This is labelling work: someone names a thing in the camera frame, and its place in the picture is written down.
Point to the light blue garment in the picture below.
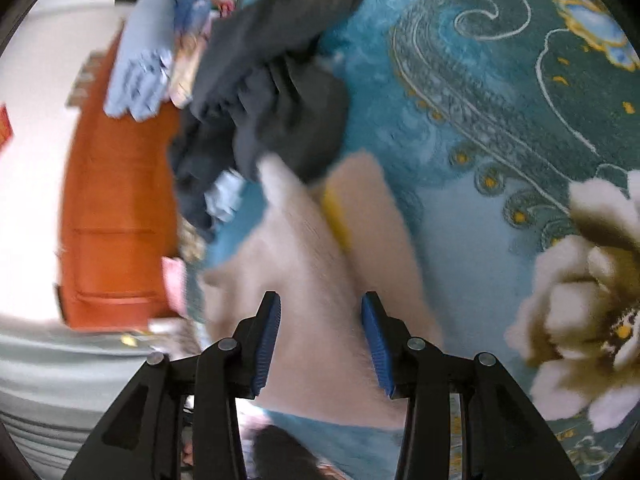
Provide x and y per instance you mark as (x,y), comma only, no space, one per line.
(145,55)

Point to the teal floral blanket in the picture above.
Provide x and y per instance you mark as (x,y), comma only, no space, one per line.
(475,125)

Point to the orange wooden door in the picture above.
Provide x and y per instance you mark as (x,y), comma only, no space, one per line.
(117,210)

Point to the dark grey garment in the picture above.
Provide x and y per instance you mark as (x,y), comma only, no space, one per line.
(265,90)

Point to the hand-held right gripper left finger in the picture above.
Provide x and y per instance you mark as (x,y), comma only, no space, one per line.
(266,340)

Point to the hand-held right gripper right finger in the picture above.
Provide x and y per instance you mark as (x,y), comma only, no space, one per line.
(375,342)

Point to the pale pink fuzzy garment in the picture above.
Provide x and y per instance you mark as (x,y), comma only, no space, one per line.
(320,280)

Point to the light blue small cloth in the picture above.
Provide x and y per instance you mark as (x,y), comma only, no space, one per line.
(225,200)

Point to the colourful patterned clothes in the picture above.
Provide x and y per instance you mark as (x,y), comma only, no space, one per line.
(197,45)

